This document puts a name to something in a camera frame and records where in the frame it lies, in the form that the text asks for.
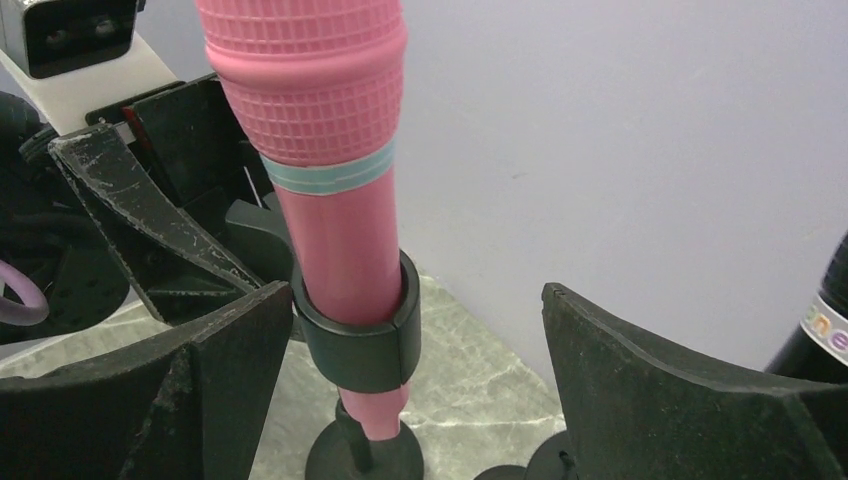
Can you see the black toy microphone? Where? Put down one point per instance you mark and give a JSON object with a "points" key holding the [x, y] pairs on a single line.
{"points": [[817, 349]]}

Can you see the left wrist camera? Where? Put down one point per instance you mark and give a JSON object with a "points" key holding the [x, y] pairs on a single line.
{"points": [[73, 58]]}

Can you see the black stand for pink microphone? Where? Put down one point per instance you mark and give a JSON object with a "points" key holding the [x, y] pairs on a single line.
{"points": [[373, 359]]}

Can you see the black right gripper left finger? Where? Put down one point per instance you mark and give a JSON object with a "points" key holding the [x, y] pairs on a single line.
{"points": [[187, 403]]}

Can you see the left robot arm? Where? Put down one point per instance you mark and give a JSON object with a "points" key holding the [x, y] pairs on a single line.
{"points": [[49, 237]]}

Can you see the pink toy microphone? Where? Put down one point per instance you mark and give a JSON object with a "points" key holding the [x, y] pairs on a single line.
{"points": [[317, 88]]}

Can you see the black shock mount stand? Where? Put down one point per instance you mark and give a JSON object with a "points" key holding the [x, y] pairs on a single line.
{"points": [[551, 461]]}

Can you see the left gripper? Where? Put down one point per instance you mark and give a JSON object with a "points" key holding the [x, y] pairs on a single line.
{"points": [[188, 139]]}

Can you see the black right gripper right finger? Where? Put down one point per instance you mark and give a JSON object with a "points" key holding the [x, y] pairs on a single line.
{"points": [[639, 406]]}

